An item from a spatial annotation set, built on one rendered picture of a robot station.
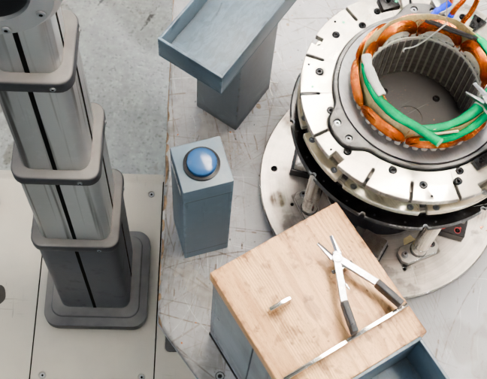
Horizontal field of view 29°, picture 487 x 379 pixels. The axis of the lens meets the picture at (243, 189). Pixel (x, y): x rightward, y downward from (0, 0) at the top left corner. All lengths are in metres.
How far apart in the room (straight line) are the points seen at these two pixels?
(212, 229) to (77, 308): 0.64
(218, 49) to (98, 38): 1.26
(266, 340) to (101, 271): 0.66
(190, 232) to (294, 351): 0.31
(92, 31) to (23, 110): 1.38
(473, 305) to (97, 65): 1.38
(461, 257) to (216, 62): 0.49
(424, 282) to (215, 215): 0.35
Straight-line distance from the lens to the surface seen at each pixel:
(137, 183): 2.10
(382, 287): 1.15
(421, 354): 1.20
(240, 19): 1.39
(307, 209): 1.46
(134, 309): 1.96
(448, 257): 1.51
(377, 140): 1.22
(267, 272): 1.17
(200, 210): 1.31
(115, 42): 2.59
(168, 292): 1.46
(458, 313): 1.51
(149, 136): 2.44
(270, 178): 1.51
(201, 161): 1.25
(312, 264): 1.18
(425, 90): 1.37
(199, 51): 1.35
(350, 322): 1.13
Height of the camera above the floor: 2.17
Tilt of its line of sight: 66 degrees down
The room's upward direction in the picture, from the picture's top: 7 degrees clockwise
